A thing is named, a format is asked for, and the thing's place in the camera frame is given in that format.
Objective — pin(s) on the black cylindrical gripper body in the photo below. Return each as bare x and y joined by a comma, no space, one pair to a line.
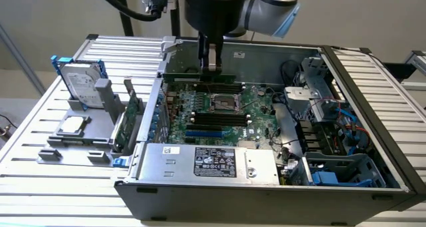
213,10

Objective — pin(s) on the green RAM stick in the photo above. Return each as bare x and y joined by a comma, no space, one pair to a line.
186,77

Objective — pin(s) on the black RAM slot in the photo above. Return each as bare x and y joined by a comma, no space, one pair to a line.
219,114
219,123
230,89
219,117
219,120
230,85

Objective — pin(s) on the black expansion slot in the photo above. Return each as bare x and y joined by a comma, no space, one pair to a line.
203,127

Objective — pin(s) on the blue expansion slot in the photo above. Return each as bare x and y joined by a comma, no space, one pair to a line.
205,133

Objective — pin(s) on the metal CPU socket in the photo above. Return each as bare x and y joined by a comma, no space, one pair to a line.
225,102

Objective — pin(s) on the grey metal disk bay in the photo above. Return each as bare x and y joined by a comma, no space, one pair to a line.
316,87

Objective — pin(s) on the green motherboard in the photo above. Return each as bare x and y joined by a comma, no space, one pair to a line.
264,129

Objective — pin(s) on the silver chipset heat sink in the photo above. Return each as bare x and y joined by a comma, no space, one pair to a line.
247,144

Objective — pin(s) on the green graphics card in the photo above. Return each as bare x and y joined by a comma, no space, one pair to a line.
129,127

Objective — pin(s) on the silver hard disk drive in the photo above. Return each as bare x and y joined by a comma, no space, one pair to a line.
79,84

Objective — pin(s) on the grey parts rack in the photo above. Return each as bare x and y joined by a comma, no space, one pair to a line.
97,127

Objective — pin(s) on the black fan shroud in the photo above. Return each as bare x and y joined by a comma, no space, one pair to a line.
316,137

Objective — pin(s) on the silver power supply unit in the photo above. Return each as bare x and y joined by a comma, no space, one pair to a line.
186,167

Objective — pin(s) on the silver CPU chip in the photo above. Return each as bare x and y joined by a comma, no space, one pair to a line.
73,125

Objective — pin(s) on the blue case latch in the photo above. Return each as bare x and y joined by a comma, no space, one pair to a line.
121,162

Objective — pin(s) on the black box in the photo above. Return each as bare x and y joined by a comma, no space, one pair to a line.
397,70

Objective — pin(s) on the grey and blue drive cage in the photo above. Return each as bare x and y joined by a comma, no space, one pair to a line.
333,162

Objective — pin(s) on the black open PC case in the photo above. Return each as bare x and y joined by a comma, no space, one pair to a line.
233,202

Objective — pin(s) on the thin black stand post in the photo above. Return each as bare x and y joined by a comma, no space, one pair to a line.
175,25

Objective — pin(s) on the blue hard disk bracket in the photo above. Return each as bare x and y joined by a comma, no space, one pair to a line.
63,60

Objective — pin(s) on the aluminium frame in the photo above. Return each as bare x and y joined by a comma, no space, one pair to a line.
416,62

